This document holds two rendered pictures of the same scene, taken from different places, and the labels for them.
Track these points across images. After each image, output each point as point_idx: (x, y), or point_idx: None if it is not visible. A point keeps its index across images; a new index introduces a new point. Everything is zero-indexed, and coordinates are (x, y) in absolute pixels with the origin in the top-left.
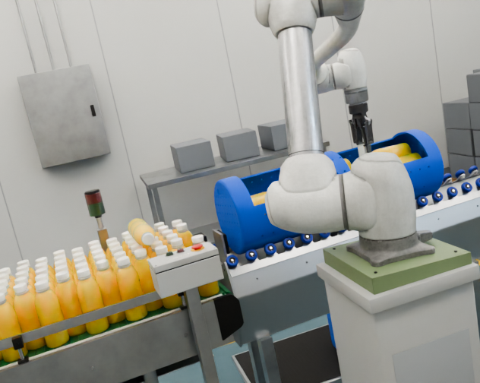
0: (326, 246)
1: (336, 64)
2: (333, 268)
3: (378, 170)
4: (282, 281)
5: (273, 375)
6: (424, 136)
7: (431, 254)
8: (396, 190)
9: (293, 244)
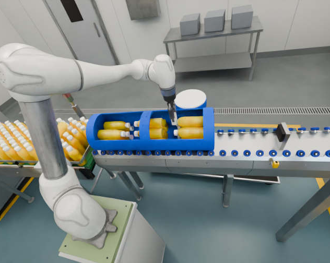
0: (138, 158)
1: (151, 67)
2: None
3: (55, 220)
4: (117, 165)
5: (124, 180)
6: (209, 124)
7: (99, 249)
8: (66, 231)
9: (121, 154)
